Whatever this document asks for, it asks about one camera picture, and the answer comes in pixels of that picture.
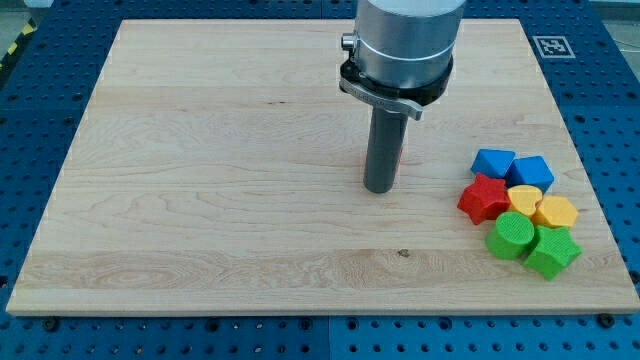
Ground wooden board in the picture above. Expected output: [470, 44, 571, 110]
[7, 20, 639, 317]

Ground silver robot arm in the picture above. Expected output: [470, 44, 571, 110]
[341, 0, 466, 89]

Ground blue triangular block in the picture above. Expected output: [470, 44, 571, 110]
[471, 148, 516, 178]

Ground green star block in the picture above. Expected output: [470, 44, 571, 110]
[523, 225, 583, 281]

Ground yellow heart block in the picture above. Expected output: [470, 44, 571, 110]
[507, 185, 543, 218]

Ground white fiducial marker tag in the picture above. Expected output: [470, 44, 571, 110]
[533, 35, 575, 59]

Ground yellow hexagon block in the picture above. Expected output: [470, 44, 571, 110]
[531, 196, 579, 228]

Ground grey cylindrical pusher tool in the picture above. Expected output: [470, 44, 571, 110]
[363, 107, 408, 194]

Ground black tool clamp with lever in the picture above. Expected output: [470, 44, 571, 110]
[339, 58, 454, 121]

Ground red circle block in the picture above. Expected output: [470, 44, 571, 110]
[397, 145, 404, 164]

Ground green cylinder block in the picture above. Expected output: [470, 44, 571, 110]
[485, 211, 534, 260]

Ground blue cube block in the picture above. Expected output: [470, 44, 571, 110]
[505, 156, 555, 193]

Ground red star block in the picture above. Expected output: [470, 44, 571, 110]
[457, 173, 511, 225]

